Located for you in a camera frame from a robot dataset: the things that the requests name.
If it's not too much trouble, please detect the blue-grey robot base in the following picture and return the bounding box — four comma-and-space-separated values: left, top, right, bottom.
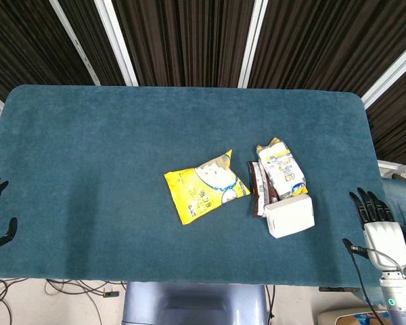
120, 280, 270, 325

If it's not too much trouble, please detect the thin grey partition post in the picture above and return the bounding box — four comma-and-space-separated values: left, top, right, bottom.
48, 0, 102, 86

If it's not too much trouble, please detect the blue denim cloth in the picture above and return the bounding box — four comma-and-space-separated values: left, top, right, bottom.
380, 177, 406, 246

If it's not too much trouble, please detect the wide white partition post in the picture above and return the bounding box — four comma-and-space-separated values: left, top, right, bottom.
93, 0, 139, 87

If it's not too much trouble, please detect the teal velvet table cloth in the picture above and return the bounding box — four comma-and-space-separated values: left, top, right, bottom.
0, 84, 386, 288

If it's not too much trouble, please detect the black floor cable bundle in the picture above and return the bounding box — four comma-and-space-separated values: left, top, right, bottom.
0, 277, 30, 325

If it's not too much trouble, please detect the white and yellow snack packet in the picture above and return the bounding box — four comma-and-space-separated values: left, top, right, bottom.
256, 137, 309, 200

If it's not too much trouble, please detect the dark brown pleated curtain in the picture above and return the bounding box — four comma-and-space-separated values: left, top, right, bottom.
0, 0, 406, 165

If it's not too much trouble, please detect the yellow snack bag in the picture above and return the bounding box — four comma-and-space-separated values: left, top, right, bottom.
163, 149, 251, 225

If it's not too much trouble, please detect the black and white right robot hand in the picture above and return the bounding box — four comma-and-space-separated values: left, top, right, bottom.
342, 187, 406, 272

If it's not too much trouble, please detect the white carton box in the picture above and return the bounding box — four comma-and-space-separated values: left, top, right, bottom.
263, 194, 316, 240

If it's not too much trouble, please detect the brown snack packet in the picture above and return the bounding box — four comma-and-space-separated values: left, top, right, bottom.
246, 160, 280, 217

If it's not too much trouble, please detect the white pipe frame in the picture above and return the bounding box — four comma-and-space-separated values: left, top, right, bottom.
378, 159, 406, 186

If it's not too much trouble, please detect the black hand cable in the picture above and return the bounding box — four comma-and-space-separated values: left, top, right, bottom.
348, 245, 385, 325

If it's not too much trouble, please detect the white slanted partition post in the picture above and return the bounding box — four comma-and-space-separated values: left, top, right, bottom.
361, 43, 406, 110

